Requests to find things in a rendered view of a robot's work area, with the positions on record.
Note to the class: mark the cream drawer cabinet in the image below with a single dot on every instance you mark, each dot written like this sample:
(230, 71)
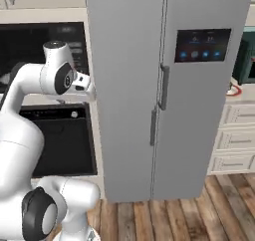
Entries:
(235, 138)

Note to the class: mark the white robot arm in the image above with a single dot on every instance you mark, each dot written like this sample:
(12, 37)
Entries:
(20, 142)

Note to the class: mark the black built-in microwave oven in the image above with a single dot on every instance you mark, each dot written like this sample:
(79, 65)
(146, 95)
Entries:
(23, 42)

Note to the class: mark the grey fridge door with screen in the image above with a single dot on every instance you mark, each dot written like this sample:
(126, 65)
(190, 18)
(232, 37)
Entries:
(196, 119)

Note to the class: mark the cream oven cabinet housing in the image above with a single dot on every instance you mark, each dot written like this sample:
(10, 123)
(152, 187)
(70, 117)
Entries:
(94, 142)

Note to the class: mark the dark green countertop appliance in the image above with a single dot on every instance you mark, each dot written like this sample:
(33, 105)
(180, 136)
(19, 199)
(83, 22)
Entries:
(246, 57)

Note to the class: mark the grey fridge door plain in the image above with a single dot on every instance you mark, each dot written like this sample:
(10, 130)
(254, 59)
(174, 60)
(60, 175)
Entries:
(126, 95)

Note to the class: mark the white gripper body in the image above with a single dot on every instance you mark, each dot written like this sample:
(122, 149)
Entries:
(91, 93)

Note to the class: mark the red and white object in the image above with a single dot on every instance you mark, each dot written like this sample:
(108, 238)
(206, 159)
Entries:
(235, 90)

